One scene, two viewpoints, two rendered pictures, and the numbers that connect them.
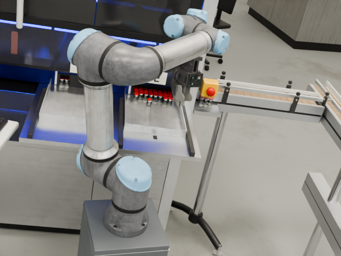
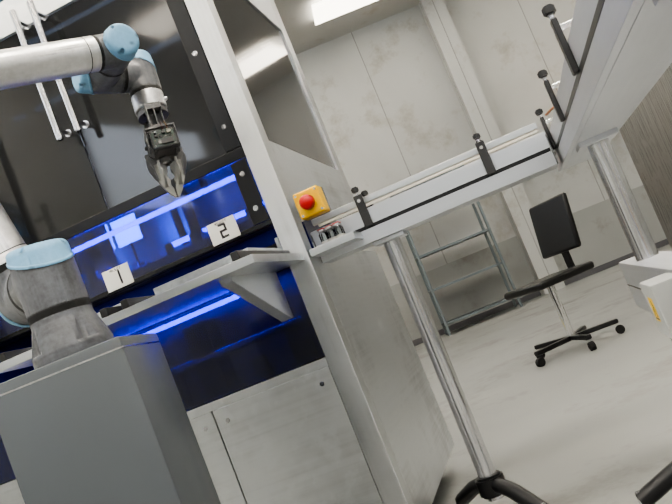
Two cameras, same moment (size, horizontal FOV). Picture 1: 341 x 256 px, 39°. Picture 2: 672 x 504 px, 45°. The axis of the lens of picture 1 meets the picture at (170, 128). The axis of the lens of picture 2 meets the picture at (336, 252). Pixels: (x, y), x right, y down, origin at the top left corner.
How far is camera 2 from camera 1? 155 cm
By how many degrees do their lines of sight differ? 40
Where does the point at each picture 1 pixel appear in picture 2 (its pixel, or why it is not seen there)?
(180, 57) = (17, 55)
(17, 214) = not seen: outside the picture
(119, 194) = (19, 294)
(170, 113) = not seen: hidden behind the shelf
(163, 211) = (382, 475)
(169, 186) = (359, 413)
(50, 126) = not seen: hidden behind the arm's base
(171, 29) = (76, 79)
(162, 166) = (323, 380)
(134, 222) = (59, 330)
